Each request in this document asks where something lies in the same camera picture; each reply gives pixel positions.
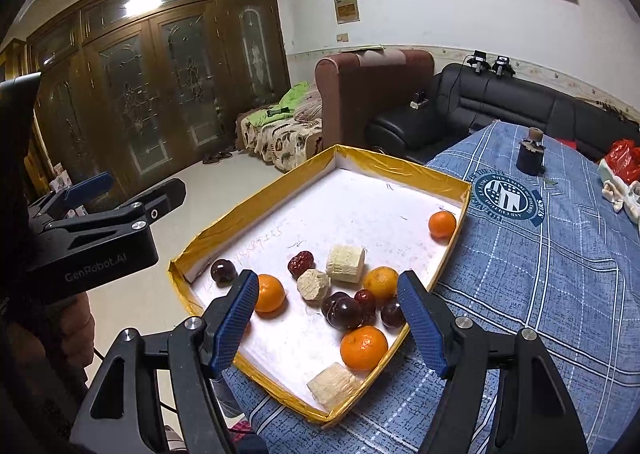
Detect large sugarcane piece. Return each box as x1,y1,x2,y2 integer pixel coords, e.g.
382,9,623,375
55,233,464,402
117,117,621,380
326,244,367,284

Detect blue plaid tablecloth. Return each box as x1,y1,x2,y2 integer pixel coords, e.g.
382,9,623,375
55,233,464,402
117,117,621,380
220,120,640,454

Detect framed wall certificate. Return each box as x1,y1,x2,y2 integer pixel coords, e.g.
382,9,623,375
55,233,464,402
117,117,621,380
334,0,362,25

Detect black leather sofa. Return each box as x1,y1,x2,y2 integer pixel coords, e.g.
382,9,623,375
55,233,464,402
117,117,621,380
365,62,640,165

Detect small orange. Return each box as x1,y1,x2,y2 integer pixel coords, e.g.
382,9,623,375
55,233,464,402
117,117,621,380
428,211,458,240

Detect wooden glass doors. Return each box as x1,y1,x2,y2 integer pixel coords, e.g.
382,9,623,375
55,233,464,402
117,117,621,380
25,0,292,215

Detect patterned couch cover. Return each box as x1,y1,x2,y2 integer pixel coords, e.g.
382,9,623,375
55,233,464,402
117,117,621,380
236,82,326,172

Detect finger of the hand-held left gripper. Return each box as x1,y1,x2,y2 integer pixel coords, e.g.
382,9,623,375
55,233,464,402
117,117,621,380
27,172,115,220
42,177,187,235

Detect brown armchair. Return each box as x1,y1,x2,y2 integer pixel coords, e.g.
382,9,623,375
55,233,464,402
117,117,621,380
314,48,435,167

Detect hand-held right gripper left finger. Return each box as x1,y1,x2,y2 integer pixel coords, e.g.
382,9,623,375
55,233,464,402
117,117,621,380
70,269,261,454

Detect red plastic bag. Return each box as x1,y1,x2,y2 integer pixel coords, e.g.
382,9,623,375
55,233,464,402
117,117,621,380
605,139,640,185

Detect large orange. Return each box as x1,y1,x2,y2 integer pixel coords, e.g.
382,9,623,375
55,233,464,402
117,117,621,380
340,325,390,371

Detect medium sugarcane piece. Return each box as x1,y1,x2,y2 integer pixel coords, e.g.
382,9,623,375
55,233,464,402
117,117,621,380
306,362,363,407

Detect dark container with cork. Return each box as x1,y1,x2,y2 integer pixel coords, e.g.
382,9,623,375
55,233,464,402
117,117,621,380
516,127,547,175

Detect person's left forearm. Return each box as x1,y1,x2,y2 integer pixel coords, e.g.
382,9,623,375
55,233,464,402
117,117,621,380
0,294,96,410

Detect green cloth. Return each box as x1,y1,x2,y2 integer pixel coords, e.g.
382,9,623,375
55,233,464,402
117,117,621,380
250,82,308,127

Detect dark plum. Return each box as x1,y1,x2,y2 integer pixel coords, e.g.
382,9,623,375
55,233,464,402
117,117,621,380
332,297,366,331
210,258,238,284
321,291,348,317
380,297,407,330

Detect small sugarcane piece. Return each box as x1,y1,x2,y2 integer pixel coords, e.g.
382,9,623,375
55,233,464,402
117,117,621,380
296,269,331,302

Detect yellow cardboard box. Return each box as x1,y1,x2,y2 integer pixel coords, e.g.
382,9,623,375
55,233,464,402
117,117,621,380
167,144,473,430

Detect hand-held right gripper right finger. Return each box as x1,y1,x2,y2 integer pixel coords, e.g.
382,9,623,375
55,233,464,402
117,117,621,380
396,270,589,454

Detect printed cardboard boxes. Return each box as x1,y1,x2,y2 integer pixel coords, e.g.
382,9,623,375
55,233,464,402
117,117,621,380
47,161,86,217

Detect white cloth pile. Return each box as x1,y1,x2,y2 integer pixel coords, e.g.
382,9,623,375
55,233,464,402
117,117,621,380
599,159,640,225

